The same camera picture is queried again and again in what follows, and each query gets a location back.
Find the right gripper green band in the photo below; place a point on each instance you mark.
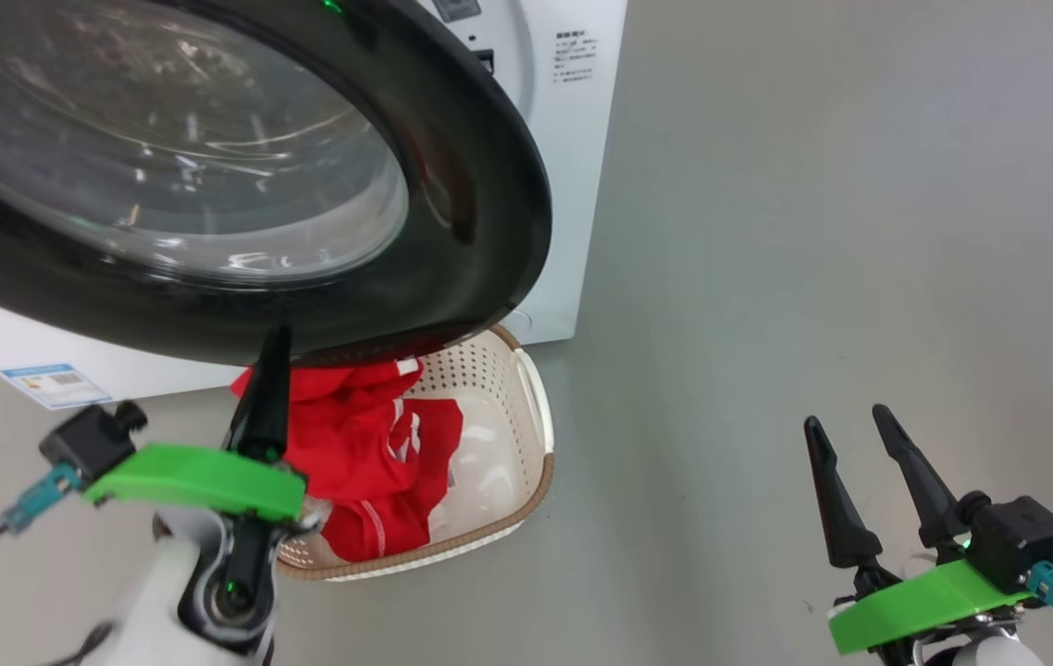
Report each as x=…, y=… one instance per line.
x=924, y=606

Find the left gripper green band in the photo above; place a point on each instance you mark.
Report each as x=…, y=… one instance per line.
x=203, y=476

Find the red garment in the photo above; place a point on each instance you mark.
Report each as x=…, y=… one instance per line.
x=351, y=462

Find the black round glass washer door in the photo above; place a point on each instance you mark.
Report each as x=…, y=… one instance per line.
x=480, y=203

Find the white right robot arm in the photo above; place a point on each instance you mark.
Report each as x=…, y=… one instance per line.
x=998, y=655

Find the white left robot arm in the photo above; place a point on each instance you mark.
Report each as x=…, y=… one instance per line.
x=156, y=610

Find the cream laundry basket brown rim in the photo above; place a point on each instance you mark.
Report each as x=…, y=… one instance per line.
x=508, y=435

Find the white front-load washing machine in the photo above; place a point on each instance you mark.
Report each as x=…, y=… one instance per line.
x=573, y=185

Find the blue energy label sticker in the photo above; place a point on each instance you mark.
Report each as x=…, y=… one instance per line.
x=56, y=386

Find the printed warning text sticker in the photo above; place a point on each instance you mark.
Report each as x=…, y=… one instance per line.
x=576, y=57

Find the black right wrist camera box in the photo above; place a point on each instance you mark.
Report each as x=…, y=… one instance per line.
x=1022, y=546

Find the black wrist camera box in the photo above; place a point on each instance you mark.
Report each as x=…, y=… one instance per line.
x=87, y=444
x=1022, y=546

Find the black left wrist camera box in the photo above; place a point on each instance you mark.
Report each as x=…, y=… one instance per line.
x=87, y=444

